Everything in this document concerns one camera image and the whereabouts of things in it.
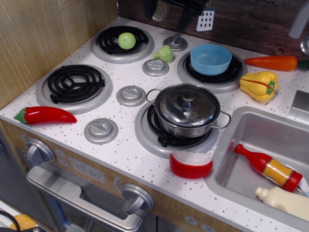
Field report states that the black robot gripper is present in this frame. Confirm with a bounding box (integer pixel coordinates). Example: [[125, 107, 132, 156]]
[[142, 0, 211, 31]]

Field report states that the green toy pear bottom half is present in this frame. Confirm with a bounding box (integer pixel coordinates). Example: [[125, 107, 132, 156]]
[[118, 32, 136, 50]]

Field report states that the green toy pear half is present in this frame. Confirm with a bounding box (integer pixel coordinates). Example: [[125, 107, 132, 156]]
[[153, 45, 173, 62], [118, 32, 136, 50]]

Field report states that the green toy pear top half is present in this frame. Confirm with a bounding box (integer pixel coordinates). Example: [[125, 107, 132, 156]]
[[153, 45, 173, 62]]

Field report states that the light blue plastic bowl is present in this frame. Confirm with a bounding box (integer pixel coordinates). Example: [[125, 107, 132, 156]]
[[190, 44, 232, 76]]

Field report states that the red bowl of rice toy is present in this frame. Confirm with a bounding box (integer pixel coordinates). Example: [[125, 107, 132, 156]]
[[169, 150, 213, 179]]

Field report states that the hanging white slotted spatula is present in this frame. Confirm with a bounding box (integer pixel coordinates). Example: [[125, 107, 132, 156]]
[[197, 7, 215, 32]]

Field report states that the hanging silver slotted ladle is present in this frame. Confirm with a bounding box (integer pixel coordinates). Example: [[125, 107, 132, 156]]
[[152, 0, 169, 22]]

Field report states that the silver stovetop knob back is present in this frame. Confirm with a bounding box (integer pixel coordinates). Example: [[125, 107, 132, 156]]
[[163, 33, 188, 52]]

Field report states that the silver stovetop knob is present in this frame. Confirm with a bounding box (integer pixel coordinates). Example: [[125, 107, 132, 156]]
[[142, 59, 169, 77], [116, 86, 146, 107], [163, 33, 188, 52], [84, 118, 118, 145]]

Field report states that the back right black burner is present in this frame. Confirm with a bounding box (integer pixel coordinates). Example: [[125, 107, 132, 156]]
[[177, 52, 248, 94]]

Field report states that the black burner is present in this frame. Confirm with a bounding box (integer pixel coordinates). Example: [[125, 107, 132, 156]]
[[177, 52, 248, 94], [91, 26, 155, 64], [36, 64, 112, 115], [134, 103, 219, 159]]

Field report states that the back left black burner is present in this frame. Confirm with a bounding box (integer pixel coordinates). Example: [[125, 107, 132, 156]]
[[91, 26, 155, 64]]

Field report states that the steel pot with lid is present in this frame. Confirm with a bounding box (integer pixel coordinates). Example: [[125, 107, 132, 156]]
[[146, 84, 231, 138]]

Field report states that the yellow toy bell pepper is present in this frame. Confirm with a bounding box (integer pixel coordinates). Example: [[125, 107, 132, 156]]
[[239, 71, 279, 103]]

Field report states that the orange toy carrot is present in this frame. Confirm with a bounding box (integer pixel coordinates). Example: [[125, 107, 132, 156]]
[[244, 56, 309, 71]]

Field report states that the silver toy faucet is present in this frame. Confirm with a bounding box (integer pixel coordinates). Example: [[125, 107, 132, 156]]
[[288, 0, 309, 56]]

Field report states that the front left black burner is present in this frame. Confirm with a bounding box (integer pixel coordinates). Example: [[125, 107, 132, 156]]
[[36, 64, 112, 115]]

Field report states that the front right black burner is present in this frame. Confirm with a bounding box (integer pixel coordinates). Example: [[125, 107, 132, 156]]
[[134, 103, 219, 159]]

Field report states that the silver faucet base block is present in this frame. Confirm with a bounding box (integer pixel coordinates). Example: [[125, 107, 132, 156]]
[[288, 90, 309, 121]]

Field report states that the silver stovetop knob front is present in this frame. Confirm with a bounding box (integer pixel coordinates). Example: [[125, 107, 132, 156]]
[[84, 118, 118, 145]]

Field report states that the silver toy sink basin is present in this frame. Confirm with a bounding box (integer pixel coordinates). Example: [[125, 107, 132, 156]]
[[206, 107, 309, 232]]

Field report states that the red toy ketchup bottle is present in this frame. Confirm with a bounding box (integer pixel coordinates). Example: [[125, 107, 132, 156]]
[[234, 144, 303, 192]]

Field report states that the red toy chili pepper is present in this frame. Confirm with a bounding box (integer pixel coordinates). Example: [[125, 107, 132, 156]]
[[14, 106, 77, 125]]

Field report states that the oven digital clock display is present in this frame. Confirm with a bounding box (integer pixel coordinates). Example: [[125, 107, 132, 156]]
[[69, 158, 105, 183]]

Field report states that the right silver oven knob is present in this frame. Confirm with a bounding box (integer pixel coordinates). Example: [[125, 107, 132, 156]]
[[121, 183, 155, 215]]

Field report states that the silver oven knob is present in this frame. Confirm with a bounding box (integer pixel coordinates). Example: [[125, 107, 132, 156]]
[[121, 183, 155, 215], [26, 138, 56, 166]]

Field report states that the left silver oven knob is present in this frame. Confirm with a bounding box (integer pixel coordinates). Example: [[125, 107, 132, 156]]
[[26, 138, 56, 166]]

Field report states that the cream toy mayonnaise bottle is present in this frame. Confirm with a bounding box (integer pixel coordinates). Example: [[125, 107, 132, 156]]
[[255, 187, 309, 220]]

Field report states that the yellow object bottom left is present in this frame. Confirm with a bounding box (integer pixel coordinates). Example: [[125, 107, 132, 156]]
[[14, 215, 37, 230]]

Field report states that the silver oven door handle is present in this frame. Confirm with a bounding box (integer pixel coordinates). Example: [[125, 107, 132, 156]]
[[27, 166, 143, 232]]

